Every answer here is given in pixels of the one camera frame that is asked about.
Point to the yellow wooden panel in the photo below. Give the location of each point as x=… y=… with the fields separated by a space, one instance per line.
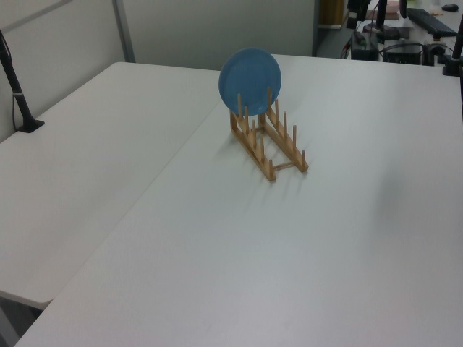
x=330 y=12

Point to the pink box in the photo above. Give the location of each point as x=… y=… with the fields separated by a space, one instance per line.
x=392 y=9

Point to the black camera pole with clamp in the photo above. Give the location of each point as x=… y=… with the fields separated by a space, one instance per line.
x=456 y=47

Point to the wooden plate rack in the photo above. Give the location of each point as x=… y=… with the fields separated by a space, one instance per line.
x=269 y=133

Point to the blue round plate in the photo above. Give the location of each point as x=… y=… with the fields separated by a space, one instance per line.
x=249 y=81

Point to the grey partition post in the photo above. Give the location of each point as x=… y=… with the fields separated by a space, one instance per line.
x=123 y=30

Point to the black computer mouse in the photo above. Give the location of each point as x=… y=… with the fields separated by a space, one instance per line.
x=449 y=6

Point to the black clamped camera pole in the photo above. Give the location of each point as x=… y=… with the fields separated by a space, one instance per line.
x=18 y=95

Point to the black computer keyboard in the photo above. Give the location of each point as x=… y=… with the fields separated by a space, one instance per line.
x=430 y=21

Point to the black monitor stand pole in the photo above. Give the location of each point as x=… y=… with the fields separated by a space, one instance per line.
x=380 y=14

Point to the black electronics box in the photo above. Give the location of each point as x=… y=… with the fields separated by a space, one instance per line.
x=363 y=48

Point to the dark robot gripper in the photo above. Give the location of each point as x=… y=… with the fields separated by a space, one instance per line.
x=358 y=5

